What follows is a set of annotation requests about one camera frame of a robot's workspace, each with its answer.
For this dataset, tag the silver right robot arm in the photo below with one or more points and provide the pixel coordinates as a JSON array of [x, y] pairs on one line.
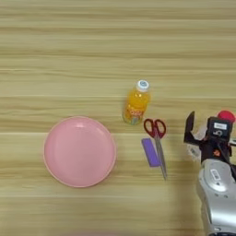
[[218, 196]]

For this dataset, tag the orange juice bottle white cap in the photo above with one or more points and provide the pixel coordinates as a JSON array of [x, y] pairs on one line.
[[136, 104]]

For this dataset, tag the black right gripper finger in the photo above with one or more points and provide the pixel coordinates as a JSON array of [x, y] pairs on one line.
[[233, 142], [190, 129]]

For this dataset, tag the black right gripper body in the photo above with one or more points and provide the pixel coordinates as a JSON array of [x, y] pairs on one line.
[[213, 149]]

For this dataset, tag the pink round plate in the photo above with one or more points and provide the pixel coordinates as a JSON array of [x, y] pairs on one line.
[[80, 152]]

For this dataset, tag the purple rectangular block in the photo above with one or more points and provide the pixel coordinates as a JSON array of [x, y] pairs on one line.
[[150, 152]]

